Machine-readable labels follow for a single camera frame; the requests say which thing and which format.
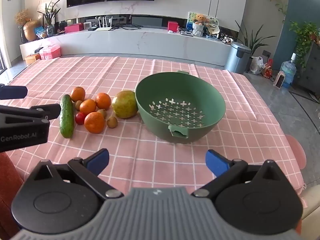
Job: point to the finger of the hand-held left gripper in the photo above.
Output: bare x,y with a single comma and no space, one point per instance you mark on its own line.
13,92
37,111

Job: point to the brown cardboard box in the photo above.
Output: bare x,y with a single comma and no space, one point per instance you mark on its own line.
32,59

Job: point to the orange round vase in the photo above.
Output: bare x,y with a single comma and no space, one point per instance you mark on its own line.
31,31

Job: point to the tall leafy floor plant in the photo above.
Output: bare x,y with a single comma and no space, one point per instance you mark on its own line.
250,38

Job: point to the white marble media console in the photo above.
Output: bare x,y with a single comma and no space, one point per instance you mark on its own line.
125,42

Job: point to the green cucumber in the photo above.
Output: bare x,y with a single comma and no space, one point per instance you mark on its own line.
66,116

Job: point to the black white ornament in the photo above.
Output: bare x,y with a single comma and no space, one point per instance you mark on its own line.
226,39

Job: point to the dried flower bunch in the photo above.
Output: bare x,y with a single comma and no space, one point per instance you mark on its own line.
22,17

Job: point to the blue water bottle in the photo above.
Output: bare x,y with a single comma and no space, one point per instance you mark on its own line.
288,71

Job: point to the small white clock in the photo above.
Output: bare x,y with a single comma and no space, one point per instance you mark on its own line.
87,26

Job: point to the green plant in glass vase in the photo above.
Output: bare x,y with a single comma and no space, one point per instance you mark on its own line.
51,17

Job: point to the red box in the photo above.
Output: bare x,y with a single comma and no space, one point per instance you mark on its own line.
172,26

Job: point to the small brown kiwi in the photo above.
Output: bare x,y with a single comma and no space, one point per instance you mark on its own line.
112,122
102,113
78,105

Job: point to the pink flat box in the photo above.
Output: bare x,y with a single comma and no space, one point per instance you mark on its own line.
73,28

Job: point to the white router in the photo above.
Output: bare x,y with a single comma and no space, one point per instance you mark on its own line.
105,28

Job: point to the teddy bear bouquet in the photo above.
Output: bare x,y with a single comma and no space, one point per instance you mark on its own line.
200,25

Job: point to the colourful picture board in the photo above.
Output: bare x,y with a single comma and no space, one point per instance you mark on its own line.
212,22

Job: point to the orange mandarin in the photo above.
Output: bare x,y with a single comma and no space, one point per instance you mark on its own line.
87,106
103,101
94,122
78,93

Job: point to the blue snack packet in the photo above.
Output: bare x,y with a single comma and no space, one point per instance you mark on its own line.
40,32

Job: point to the green colander bowl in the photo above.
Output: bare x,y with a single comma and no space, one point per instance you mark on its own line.
180,97

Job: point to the small white stand device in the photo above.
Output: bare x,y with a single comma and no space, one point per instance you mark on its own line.
280,80

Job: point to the large yellow green citrus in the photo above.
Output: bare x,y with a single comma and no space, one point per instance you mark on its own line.
124,104

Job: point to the red orange chair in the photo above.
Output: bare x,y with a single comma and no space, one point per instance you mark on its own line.
8,180

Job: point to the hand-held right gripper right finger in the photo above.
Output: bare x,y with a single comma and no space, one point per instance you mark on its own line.
216,165

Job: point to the pink storage box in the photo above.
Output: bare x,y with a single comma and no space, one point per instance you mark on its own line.
50,52

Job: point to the pink checked tablecloth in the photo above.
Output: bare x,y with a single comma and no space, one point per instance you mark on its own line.
150,155

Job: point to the grey metal trash bin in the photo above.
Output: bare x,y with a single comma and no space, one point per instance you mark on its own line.
237,57

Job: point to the red gift ornament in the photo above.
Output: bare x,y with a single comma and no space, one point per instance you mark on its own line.
267,70

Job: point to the dark grey cabinet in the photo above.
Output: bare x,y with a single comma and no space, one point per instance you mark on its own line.
311,72

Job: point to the potted ivy plant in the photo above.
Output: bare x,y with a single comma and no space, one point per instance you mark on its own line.
303,37

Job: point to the white plastic bag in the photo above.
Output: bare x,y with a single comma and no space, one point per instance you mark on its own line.
257,65

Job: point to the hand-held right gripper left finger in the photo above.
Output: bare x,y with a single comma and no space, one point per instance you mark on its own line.
98,159

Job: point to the red cherry tomato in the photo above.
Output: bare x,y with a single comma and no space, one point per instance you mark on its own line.
80,118

